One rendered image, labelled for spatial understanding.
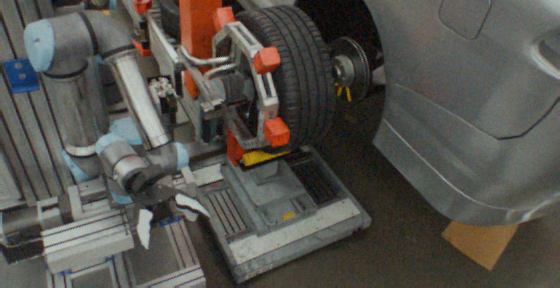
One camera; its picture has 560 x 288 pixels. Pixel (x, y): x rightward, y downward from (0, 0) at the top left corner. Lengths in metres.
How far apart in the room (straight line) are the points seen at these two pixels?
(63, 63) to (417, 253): 2.04
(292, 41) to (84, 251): 1.06
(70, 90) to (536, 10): 1.24
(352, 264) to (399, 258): 0.27
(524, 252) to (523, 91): 1.64
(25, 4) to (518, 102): 1.39
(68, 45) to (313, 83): 0.94
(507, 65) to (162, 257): 1.60
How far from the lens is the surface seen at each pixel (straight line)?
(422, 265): 2.57
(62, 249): 1.61
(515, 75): 1.41
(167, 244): 2.18
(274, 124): 1.73
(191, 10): 2.12
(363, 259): 2.48
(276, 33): 1.75
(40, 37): 1.18
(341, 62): 2.10
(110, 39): 1.22
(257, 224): 2.31
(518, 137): 1.48
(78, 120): 1.34
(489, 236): 2.87
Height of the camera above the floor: 2.02
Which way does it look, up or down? 42 degrees down
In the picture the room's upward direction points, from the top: 7 degrees clockwise
